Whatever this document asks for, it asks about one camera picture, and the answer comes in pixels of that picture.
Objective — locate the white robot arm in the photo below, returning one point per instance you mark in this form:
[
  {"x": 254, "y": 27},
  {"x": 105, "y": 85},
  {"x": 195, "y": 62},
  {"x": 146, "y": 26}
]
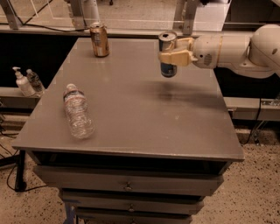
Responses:
[{"x": 256, "y": 56}]

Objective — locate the bottom drawer with knob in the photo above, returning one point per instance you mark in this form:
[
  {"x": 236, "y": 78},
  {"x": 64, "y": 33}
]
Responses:
[{"x": 125, "y": 217}]

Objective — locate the clear plastic water bottle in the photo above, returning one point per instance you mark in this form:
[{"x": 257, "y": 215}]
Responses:
[{"x": 76, "y": 108}]

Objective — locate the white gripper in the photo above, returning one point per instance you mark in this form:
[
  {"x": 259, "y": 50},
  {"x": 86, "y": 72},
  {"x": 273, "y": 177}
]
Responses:
[{"x": 206, "y": 52}]

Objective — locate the white pump dispenser bottle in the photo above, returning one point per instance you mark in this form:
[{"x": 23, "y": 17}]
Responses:
[{"x": 23, "y": 83}]

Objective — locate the drawer with knob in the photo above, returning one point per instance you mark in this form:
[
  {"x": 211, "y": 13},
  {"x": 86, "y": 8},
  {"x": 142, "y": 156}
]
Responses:
[
  {"x": 131, "y": 203},
  {"x": 128, "y": 181},
  {"x": 125, "y": 217}
]

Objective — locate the red bull can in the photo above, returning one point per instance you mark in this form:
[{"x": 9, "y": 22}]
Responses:
[{"x": 167, "y": 41}]

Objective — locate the top drawer with knob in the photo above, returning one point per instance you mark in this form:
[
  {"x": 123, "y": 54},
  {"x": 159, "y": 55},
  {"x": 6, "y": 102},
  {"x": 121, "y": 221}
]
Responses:
[{"x": 128, "y": 181}]

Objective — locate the middle drawer with knob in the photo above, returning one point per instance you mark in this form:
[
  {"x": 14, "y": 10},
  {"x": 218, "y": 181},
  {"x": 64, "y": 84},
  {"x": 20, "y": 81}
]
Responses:
[{"x": 131, "y": 203}]

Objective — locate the grey drawer cabinet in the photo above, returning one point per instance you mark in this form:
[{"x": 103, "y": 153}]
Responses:
[{"x": 143, "y": 122}]

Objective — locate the small bottle on shelf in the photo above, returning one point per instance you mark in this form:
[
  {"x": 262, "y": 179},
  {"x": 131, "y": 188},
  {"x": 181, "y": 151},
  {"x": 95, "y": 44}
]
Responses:
[{"x": 35, "y": 81}]

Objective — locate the black metal stand leg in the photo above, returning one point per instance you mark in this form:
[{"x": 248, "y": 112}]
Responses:
[{"x": 20, "y": 184}]

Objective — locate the gold soda can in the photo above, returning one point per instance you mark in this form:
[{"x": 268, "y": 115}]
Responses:
[{"x": 99, "y": 39}]

